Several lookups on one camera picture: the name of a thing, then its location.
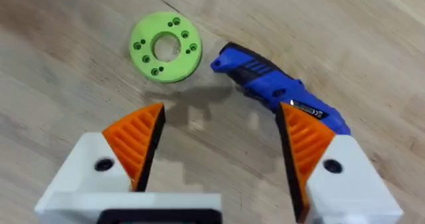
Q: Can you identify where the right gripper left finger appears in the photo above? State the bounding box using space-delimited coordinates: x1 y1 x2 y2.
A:
34 102 167 215

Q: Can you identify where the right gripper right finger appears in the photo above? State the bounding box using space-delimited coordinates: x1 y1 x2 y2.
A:
275 101 405 224

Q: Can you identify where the blue electric screwdriver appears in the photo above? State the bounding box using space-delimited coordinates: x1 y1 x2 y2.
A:
210 42 351 136

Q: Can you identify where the green disc with holes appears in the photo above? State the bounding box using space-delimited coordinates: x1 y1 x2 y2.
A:
128 11 203 84

